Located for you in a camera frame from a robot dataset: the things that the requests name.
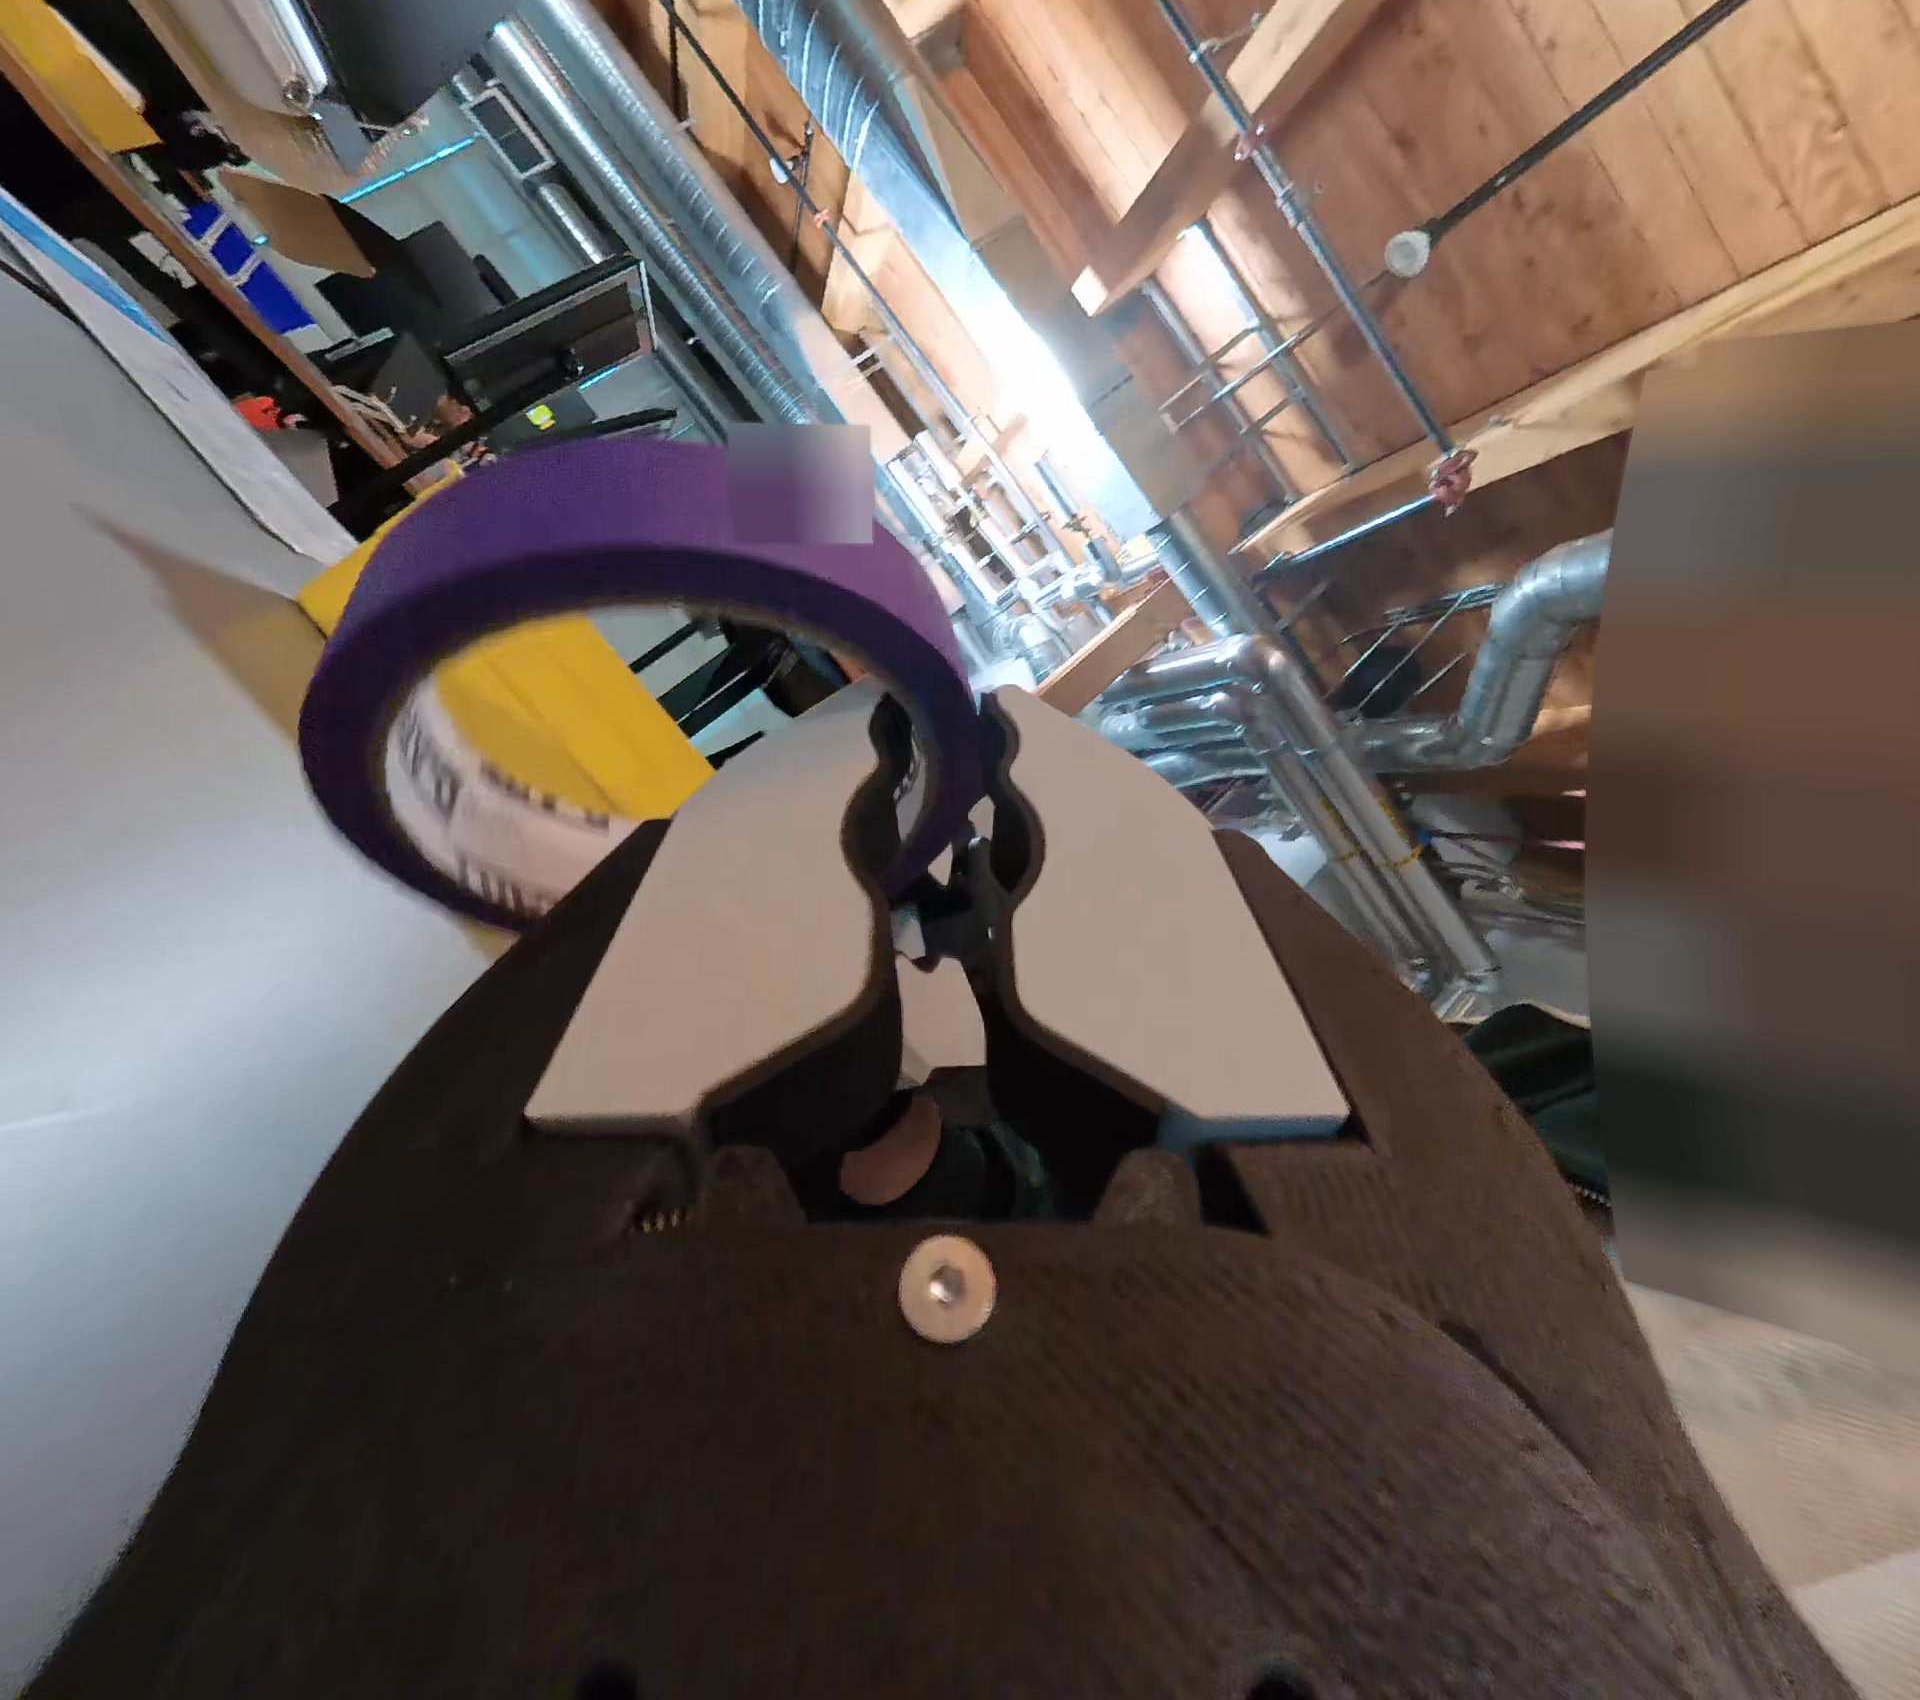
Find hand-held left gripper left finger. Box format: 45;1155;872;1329
524;681;911;1143

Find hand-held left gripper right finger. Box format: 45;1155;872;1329
981;688;1352;1149

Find yellow plastic bin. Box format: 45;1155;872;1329
293;455;718;837

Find purple tape roll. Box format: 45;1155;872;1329
293;437;995;941

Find grey desk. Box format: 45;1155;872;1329
0;275;679;1691

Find person's right hand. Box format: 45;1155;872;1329
835;1092;943;1205

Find dark green zip jacket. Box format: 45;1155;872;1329
1457;999;1617;1211

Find black computer monitor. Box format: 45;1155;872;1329
431;254;658;416

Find silver ventilation ducts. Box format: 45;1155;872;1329
476;0;1617;1016

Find white trousers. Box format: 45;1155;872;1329
1624;1276;1920;1601

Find printed paper sheet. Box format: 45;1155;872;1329
0;183;358;567

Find blue and white storage box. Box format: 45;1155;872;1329
176;196;260;311

